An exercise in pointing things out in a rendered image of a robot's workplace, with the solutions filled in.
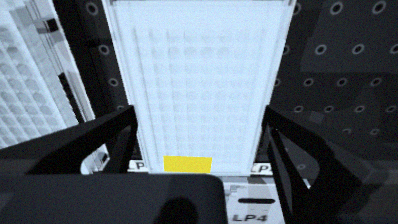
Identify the dark grey perforated base plate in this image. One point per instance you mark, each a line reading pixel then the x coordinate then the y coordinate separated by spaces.
pixel 339 68

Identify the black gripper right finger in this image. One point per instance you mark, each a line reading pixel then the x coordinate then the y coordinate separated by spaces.
pixel 357 176

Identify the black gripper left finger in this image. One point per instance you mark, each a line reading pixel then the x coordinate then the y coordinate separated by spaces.
pixel 63 151

